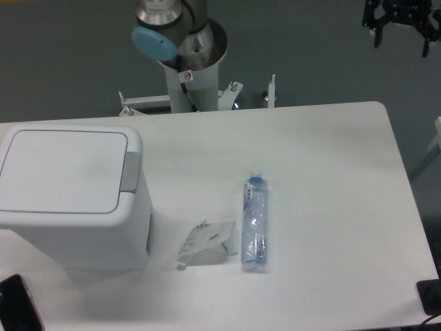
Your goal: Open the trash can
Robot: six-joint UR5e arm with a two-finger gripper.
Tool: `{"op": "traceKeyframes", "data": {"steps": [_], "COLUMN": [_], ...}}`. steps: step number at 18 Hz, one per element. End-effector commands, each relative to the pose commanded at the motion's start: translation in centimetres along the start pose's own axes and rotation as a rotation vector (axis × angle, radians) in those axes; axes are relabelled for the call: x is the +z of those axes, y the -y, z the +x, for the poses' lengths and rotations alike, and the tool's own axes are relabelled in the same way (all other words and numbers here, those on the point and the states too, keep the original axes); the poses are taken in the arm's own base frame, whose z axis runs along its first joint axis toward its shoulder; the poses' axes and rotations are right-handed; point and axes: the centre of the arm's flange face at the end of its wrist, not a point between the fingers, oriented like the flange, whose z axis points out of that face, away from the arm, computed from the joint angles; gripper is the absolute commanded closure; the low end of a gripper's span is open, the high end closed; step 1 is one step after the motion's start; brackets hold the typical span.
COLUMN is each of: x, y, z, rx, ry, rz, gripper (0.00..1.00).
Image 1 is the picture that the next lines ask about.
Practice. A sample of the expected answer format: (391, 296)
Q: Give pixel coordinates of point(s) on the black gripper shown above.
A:
(405, 12)

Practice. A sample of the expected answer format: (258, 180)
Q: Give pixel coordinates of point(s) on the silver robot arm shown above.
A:
(164, 26)

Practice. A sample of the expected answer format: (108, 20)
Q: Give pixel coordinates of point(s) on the grey trash can push button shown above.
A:
(130, 173)

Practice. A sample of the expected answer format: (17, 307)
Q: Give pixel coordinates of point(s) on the white plastic trash can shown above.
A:
(60, 191)

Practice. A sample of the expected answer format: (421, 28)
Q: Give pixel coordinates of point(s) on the white stand at right edge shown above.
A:
(432, 151)

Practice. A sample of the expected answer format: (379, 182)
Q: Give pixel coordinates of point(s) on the clear plastic water bottle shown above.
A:
(254, 222)

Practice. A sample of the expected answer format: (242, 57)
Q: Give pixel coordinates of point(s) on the black device at table corner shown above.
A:
(429, 293)

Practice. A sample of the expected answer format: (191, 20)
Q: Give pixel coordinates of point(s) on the crumpled white paper wrapper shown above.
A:
(220, 238)

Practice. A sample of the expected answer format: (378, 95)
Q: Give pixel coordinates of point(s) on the black smartphone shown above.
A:
(18, 310)

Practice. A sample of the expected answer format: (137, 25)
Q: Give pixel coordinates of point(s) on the white metal base frame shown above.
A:
(229, 99)

